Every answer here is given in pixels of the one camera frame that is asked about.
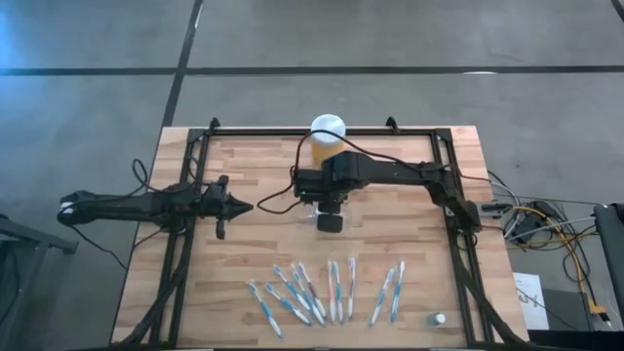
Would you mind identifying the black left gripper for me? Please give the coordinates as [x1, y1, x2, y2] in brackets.
[199, 175, 254, 240]

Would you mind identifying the grey floor mat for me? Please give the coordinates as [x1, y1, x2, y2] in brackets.
[541, 287, 589, 332]

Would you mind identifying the black case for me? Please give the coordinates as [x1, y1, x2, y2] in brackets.
[593, 202, 624, 316]

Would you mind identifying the yellow cable connector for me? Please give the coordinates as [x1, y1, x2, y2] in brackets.
[586, 297, 613, 326]

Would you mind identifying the black aluminium table frame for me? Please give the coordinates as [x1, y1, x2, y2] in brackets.
[111, 116, 530, 351]

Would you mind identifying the yellow canister with white lid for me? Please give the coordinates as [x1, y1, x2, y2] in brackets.
[309, 113, 347, 167]

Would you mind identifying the black side table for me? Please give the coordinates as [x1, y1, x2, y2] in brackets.
[0, 213, 80, 351]

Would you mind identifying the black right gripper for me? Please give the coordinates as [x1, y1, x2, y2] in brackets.
[294, 165, 352, 234]

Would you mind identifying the black power brick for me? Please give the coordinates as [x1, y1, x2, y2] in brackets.
[514, 213, 543, 234]

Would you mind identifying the black floor box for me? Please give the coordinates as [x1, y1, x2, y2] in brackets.
[528, 330, 624, 351]

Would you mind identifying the yellow floor cable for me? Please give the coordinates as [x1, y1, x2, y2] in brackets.
[511, 204, 608, 313]

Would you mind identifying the white paper sheet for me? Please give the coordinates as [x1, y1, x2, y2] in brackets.
[512, 271, 551, 332]

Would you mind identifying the white floor cable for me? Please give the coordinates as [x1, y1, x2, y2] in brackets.
[504, 216, 597, 241]

